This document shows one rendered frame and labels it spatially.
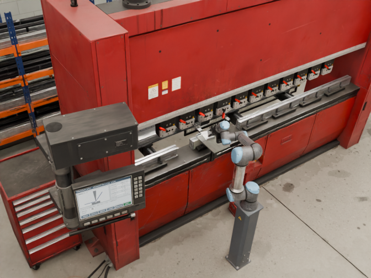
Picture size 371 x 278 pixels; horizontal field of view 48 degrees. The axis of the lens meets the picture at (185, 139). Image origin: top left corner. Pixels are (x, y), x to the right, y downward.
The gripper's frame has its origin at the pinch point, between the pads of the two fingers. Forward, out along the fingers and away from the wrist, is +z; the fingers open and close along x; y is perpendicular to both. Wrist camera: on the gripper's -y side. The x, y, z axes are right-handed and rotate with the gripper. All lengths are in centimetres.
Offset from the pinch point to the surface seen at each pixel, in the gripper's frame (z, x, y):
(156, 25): -90, 55, 71
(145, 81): -57, 63, 43
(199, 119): -8.8, 10.4, 15.8
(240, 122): 17.7, -41.4, 9.6
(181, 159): 12.5, 29.4, -12.7
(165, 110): -30, 45, 25
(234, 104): -4.9, -28.3, 23.4
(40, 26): 89, 116, 167
